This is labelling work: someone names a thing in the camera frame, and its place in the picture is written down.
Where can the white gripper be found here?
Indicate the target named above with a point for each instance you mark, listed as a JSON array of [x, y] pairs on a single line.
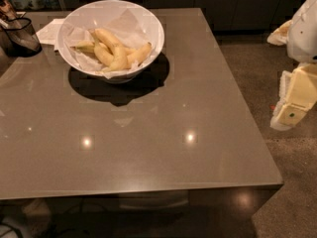
[[304, 37]]

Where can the white paper bowl liner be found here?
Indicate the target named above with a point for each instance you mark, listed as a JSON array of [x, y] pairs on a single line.
[[132, 27]]

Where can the white bowl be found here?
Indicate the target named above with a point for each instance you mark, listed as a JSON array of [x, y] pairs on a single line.
[[82, 15]]

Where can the left small yellow banana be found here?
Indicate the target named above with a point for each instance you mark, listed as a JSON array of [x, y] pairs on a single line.
[[84, 46]]

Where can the white paper napkin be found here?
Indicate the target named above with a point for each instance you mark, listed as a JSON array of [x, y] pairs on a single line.
[[48, 34]]

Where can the black mesh container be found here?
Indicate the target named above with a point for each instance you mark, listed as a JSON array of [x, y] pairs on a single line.
[[22, 36]]

